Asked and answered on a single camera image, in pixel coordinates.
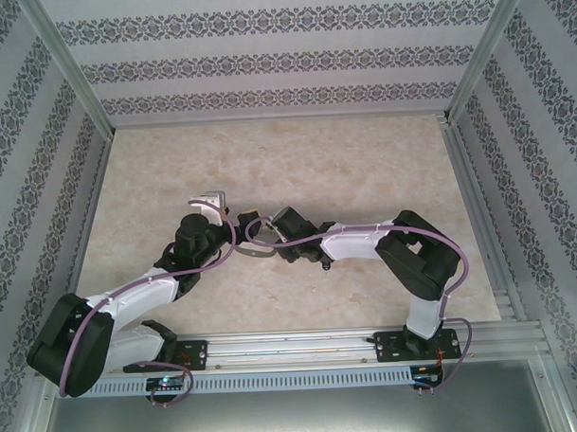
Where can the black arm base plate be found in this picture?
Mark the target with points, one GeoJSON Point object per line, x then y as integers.
{"type": "Point", "coordinates": [385, 347]}
{"type": "Point", "coordinates": [196, 354]}

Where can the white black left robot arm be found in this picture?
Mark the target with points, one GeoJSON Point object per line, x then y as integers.
{"type": "Point", "coordinates": [144, 292]}

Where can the grey metal sheet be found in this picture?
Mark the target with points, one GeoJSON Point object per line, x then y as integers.
{"type": "Point", "coordinates": [295, 415]}

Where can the small circuit board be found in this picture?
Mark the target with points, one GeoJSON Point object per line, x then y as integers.
{"type": "Point", "coordinates": [427, 374]}
{"type": "Point", "coordinates": [166, 382]}

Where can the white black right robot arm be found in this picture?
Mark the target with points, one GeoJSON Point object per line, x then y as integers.
{"type": "Point", "coordinates": [356, 242]}

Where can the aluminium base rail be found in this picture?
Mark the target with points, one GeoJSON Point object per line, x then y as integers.
{"type": "Point", "coordinates": [293, 348]}

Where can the aluminium frame post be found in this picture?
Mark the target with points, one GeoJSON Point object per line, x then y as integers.
{"type": "Point", "coordinates": [490, 43]}
{"type": "Point", "coordinates": [69, 67]}

